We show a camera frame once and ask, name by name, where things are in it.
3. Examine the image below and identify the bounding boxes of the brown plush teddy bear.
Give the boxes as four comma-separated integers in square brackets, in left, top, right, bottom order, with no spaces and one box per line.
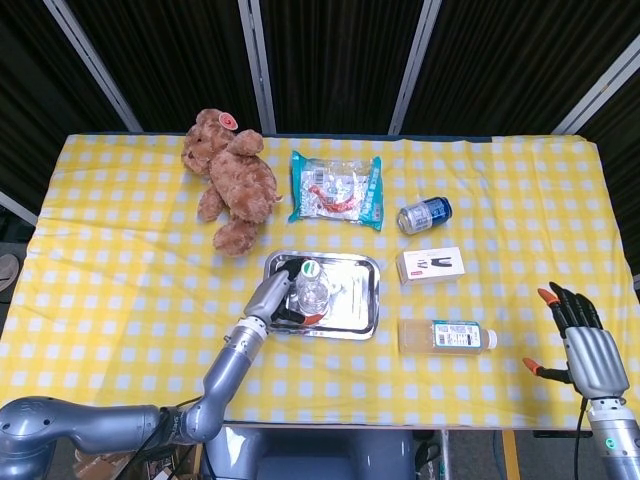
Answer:
[180,107,285,258]

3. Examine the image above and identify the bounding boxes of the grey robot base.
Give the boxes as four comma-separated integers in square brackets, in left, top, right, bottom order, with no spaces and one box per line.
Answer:
[201,426,417,480]

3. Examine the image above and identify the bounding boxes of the brown cardboard box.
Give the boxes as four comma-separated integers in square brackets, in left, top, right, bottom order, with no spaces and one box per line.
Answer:
[72,444,201,480]

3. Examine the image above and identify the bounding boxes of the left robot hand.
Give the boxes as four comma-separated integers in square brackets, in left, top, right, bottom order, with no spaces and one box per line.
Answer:
[243,260,326,329]

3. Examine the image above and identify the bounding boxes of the rectangular metal tray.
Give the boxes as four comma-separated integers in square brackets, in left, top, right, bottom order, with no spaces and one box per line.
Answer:
[258,250,381,341]

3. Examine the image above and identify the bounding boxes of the yellowish drink bottle with label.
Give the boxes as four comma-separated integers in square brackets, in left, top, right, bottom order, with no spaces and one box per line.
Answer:
[397,318,499,356]

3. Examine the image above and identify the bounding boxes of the teal snack packet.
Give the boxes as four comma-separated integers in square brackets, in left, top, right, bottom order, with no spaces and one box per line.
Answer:
[287,149,384,232]

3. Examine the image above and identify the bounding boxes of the metal table leg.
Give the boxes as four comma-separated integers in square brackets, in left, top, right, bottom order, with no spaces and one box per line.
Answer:
[438,428,451,480]

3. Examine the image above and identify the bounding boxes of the yellow white checkered tablecloth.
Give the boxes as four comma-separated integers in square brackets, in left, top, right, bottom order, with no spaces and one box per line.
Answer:
[0,132,640,431]

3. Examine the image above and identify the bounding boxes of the white partition frame post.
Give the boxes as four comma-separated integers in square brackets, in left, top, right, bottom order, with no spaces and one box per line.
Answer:
[0,189,39,227]
[237,0,278,135]
[42,0,145,132]
[388,0,444,135]
[552,32,640,135]

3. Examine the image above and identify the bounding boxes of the blue and silver drink can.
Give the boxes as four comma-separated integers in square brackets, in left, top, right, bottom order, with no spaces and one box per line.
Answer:
[397,195,454,235]

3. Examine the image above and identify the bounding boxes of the clear plastic bottle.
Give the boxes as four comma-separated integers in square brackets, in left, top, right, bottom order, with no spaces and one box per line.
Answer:
[293,259,332,321]

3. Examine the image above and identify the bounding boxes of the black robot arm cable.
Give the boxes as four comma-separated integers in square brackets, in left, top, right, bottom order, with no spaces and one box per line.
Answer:
[573,397,589,480]

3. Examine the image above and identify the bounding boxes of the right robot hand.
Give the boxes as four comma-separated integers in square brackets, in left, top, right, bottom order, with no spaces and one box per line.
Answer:
[522,281,630,401]

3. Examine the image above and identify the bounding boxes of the grey shoe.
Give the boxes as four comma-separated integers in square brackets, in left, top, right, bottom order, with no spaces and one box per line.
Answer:
[0,253,20,292]

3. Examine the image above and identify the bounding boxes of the small white cardboard box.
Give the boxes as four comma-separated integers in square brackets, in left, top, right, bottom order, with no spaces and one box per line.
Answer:
[395,246,466,286]

